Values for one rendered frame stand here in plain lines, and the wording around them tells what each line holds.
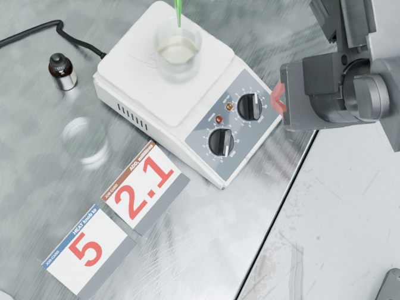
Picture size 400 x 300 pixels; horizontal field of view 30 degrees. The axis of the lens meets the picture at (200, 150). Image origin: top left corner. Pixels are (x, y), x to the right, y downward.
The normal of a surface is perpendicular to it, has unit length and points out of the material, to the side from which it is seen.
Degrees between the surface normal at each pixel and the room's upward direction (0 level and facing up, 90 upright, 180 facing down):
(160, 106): 0
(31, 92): 0
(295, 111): 29
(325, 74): 70
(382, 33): 23
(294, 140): 0
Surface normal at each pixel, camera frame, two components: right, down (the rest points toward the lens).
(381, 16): 0.10, 0.07
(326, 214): 0.02, -0.32
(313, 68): -0.91, 0.09
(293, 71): 0.40, 0.01
